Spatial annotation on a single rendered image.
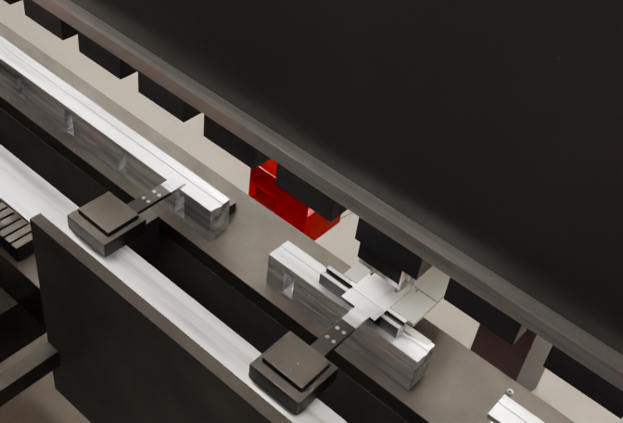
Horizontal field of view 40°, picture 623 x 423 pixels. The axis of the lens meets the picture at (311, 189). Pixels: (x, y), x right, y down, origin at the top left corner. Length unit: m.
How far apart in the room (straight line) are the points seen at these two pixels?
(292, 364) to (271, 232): 0.52
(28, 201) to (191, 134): 1.80
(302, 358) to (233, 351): 0.14
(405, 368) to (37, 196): 0.86
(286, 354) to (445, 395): 0.37
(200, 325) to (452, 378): 0.52
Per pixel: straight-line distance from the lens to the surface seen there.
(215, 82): 1.37
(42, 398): 2.81
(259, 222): 2.04
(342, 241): 3.26
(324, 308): 1.80
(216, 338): 1.66
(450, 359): 1.85
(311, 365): 1.58
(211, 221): 1.94
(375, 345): 1.76
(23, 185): 1.98
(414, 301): 1.76
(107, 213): 1.82
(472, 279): 1.16
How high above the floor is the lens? 2.29
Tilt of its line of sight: 42 degrees down
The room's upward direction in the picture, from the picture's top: 8 degrees clockwise
